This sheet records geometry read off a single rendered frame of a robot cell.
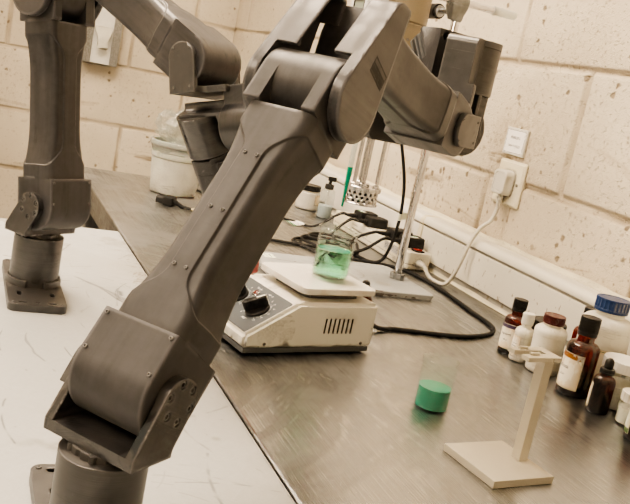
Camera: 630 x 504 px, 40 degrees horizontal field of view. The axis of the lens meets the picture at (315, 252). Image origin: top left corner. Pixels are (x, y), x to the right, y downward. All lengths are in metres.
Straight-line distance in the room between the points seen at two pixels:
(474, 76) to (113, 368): 0.54
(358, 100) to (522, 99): 1.05
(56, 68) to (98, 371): 0.60
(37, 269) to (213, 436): 0.42
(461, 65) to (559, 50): 0.71
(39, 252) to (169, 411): 0.60
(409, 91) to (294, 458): 0.35
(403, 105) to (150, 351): 0.35
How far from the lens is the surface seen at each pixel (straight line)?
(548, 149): 1.60
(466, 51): 0.95
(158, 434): 0.58
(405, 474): 0.85
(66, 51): 1.13
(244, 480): 0.77
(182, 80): 0.96
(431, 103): 0.84
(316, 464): 0.82
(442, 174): 1.89
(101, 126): 3.45
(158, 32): 0.99
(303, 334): 1.09
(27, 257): 1.16
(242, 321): 1.07
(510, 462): 0.92
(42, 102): 1.13
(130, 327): 0.59
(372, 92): 0.69
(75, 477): 0.60
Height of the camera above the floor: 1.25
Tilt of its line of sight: 12 degrees down
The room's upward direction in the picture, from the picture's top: 12 degrees clockwise
